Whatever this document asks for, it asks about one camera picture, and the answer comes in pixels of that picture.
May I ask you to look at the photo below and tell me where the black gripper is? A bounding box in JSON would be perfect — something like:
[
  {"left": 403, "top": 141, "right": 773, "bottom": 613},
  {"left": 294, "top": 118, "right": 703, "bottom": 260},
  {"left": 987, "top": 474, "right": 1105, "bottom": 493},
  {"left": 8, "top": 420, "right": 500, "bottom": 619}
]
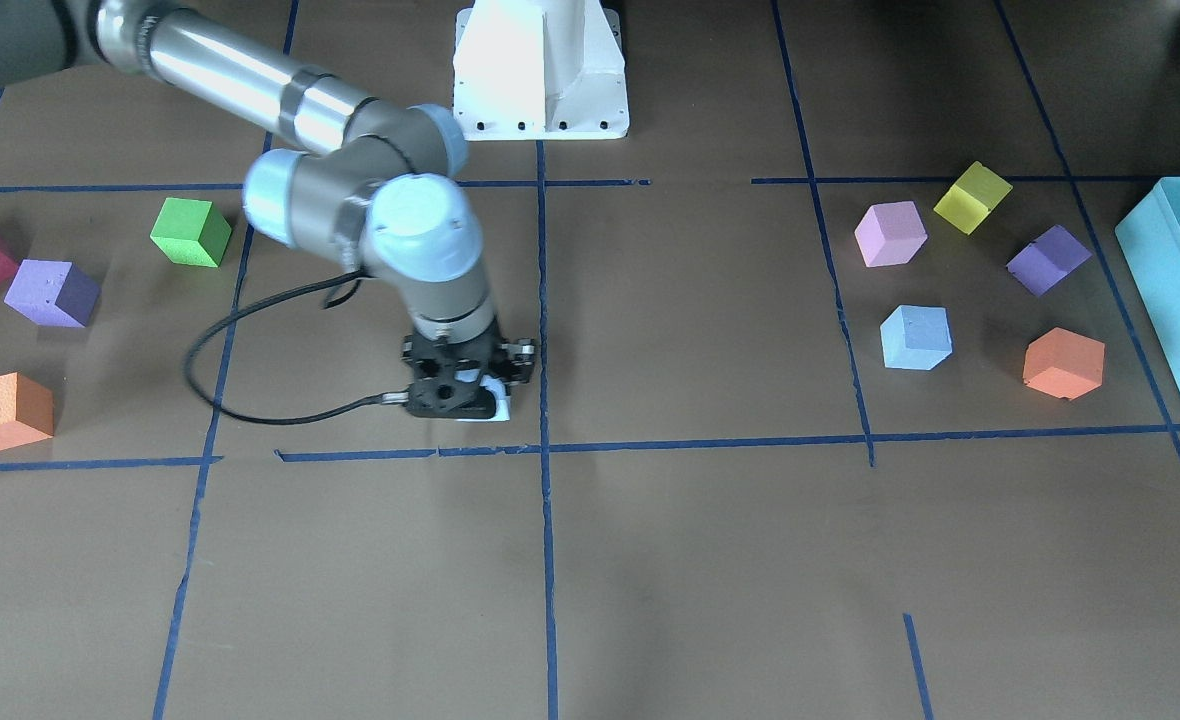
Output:
[{"left": 402, "top": 323, "right": 538, "bottom": 420}]

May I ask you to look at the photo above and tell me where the light blue foam block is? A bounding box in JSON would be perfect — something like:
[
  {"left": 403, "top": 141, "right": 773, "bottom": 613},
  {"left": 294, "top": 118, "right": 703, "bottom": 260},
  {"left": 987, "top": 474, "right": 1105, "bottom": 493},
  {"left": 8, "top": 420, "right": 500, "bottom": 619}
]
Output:
[
  {"left": 459, "top": 373, "right": 511, "bottom": 423},
  {"left": 881, "top": 305, "right": 953, "bottom": 372}
]

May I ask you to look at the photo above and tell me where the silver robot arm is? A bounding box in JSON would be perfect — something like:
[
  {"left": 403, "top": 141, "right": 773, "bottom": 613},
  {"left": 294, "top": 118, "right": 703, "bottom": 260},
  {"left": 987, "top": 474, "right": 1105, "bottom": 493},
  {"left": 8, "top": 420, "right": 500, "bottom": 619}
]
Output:
[{"left": 0, "top": 1, "right": 538, "bottom": 421}]

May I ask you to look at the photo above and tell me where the green foam block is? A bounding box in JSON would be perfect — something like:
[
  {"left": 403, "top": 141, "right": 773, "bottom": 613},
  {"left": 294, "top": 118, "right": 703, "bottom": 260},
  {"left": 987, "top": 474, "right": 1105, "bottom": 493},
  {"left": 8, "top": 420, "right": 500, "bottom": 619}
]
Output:
[{"left": 148, "top": 197, "right": 232, "bottom": 268}]

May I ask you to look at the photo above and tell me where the purple foam block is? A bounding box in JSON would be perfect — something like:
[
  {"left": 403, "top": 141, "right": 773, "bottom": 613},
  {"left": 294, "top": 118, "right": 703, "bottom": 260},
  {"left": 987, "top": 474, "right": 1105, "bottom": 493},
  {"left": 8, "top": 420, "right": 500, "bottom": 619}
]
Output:
[
  {"left": 4, "top": 258, "right": 100, "bottom": 328},
  {"left": 1007, "top": 225, "right": 1093, "bottom": 297}
]

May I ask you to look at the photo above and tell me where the orange foam block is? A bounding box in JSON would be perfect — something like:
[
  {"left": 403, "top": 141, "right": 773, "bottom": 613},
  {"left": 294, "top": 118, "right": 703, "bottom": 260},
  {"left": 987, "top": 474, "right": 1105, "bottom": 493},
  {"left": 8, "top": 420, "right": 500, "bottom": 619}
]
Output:
[
  {"left": 1021, "top": 327, "right": 1106, "bottom": 400},
  {"left": 0, "top": 372, "right": 55, "bottom": 451}
]

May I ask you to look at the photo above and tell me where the pink foam block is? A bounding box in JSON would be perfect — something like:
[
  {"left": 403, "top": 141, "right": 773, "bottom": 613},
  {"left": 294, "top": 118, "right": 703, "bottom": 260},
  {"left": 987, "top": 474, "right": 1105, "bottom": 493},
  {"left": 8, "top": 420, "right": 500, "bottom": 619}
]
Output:
[{"left": 854, "top": 199, "right": 927, "bottom": 266}]

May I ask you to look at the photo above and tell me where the yellow foam block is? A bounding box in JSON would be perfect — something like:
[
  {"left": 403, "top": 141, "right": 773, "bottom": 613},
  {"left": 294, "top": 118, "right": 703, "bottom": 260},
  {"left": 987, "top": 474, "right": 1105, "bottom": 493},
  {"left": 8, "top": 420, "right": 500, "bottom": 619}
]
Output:
[{"left": 933, "top": 161, "right": 1012, "bottom": 236}]

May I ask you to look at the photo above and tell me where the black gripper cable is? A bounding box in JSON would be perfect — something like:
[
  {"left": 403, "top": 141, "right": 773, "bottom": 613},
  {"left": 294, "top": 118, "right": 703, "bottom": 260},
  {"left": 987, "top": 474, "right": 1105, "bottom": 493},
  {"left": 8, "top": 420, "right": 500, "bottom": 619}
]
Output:
[{"left": 183, "top": 270, "right": 421, "bottom": 427}]

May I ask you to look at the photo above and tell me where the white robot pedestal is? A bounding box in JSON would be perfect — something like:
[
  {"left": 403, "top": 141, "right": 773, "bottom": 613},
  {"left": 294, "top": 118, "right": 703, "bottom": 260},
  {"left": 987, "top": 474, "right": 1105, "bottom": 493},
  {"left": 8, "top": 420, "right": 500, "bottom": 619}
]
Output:
[{"left": 452, "top": 1, "right": 631, "bottom": 142}]

